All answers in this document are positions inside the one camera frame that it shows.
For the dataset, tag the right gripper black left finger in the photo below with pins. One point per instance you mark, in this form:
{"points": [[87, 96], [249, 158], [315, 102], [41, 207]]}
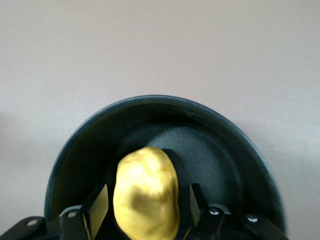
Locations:
{"points": [[96, 207]]}

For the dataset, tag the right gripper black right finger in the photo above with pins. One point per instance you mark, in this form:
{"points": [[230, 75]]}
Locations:
{"points": [[200, 207]]}

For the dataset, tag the yellow potato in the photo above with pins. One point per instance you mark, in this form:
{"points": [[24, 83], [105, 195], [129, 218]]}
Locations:
{"points": [[146, 192]]}

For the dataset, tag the brown table cloth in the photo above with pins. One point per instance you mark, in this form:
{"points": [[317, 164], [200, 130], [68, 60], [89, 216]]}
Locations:
{"points": [[75, 50]]}

